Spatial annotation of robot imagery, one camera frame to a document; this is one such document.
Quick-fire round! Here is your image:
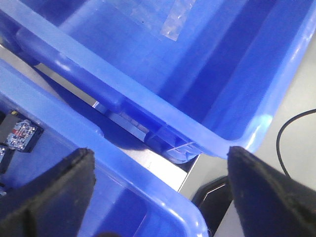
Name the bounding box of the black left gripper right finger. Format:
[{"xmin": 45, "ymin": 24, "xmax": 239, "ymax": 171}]
[{"xmin": 228, "ymin": 146, "xmax": 316, "ymax": 237}]

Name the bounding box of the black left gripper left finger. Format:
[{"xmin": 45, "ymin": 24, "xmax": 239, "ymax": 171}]
[{"xmin": 0, "ymin": 148, "xmax": 96, "ymax": 237}]

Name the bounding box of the black base on floor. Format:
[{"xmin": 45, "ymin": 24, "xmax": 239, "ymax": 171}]
[{"xmin": 192, "ymin": 176, "xmax": 233, "ymax": 237}]

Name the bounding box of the left blue plastic crate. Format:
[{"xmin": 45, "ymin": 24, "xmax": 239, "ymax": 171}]
[{"xmin": 0, "ymin": 61, "xmax": 208, "ymax": 237}]

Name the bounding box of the blue plastic crate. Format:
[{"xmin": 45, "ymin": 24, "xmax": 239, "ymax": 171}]
[
  {"xmin": 0, "ymin": 0, "xmax": 316, "ymax": 163},
  {"xmin": 0, "ymin": 61, "xmax": 208, "ymax": 237}
]

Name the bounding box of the right blue plastic crate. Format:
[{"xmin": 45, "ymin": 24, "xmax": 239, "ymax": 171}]
[{"xmin": 0, "ymin": 0, "xmax": 316, "ymax": 163}]

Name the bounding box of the clear tape patch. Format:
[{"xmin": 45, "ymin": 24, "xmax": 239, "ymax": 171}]
[{"xmin": 159, "ymin": 0, "xmax": 197, "ymax": 41}]

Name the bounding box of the black cable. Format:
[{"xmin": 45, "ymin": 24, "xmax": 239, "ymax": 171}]
[{"xmin": 276, "ymin": 108, "xmax": 316, "ymax": 178}]

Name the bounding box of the black switch contact block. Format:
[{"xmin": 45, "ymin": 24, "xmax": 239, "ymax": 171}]
[{"xmin": 0, "ymin": 111, "xmax": 44, "ymax": 153}]

